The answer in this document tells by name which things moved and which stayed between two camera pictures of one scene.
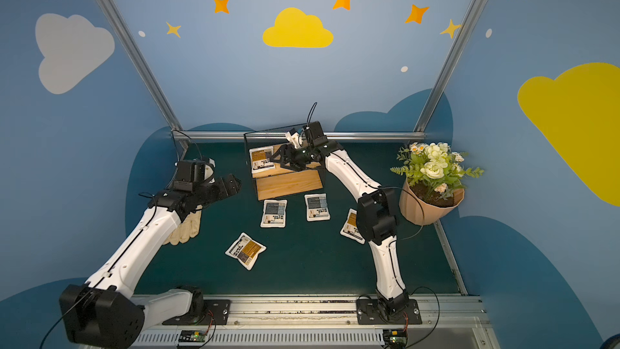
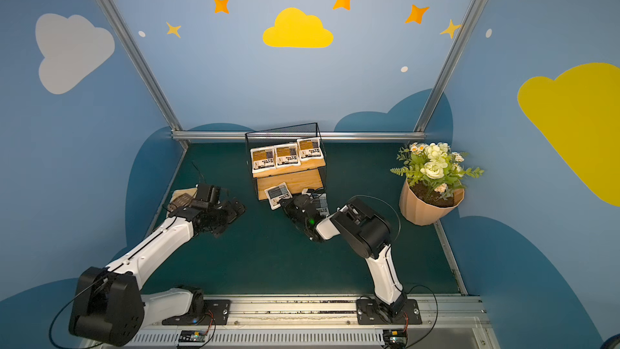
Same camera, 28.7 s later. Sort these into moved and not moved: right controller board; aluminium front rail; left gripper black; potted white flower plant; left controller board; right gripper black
Moved: left gripper black; right gripper black
Not moved: left controller board; potted white flower plant; right controller board; aluminium front rail
